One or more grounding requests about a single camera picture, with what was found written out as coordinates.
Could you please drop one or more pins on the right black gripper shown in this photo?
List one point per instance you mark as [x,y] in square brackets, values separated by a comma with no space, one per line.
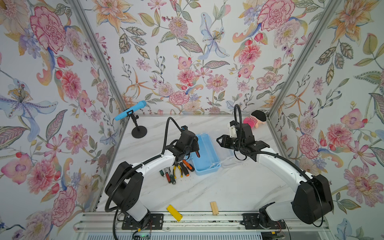
[225,140]

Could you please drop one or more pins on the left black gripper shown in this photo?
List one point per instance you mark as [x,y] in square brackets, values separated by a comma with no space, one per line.
[195,144]

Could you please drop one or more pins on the blue plastic tool box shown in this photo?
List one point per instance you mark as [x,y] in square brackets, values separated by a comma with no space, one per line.
[212,156]

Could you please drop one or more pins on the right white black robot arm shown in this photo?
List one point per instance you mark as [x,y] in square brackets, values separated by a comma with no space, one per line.
[313,198]

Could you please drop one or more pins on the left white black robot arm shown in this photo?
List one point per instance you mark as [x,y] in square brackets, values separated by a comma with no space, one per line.
[125,185]

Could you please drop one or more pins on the black orange screwdriver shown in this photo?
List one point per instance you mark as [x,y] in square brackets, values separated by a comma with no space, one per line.
[184,169]

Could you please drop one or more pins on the pink plush toy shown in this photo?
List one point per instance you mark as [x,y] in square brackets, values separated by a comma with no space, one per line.
[255,119]

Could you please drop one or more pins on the black microphone stand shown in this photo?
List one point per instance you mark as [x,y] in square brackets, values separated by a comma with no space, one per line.
[138,131]

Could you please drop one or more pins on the blue microphone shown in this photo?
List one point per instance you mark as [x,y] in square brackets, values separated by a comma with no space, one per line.
[131,110]

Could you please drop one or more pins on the wooden block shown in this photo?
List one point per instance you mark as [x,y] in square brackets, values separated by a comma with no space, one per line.
[214,207]

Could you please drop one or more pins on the yellow utility knife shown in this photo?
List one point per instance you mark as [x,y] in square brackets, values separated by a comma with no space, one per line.
[176,214]

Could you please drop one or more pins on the orange handled screwdriver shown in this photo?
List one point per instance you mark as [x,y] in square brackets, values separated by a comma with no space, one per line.
[189,166]

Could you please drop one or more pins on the yellow handled pliers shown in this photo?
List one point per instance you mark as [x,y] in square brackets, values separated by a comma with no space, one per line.
[177,171]

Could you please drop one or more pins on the dark red handled screwdriver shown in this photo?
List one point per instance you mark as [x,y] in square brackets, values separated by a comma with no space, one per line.
[173,180]

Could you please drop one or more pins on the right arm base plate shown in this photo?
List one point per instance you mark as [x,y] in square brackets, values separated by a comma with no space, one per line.
[256,221]

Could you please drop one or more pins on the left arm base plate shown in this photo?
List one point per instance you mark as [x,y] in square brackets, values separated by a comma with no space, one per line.
[149,222]

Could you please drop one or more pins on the aluminium front rail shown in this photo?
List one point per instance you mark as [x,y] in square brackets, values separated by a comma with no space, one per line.
[193,222]

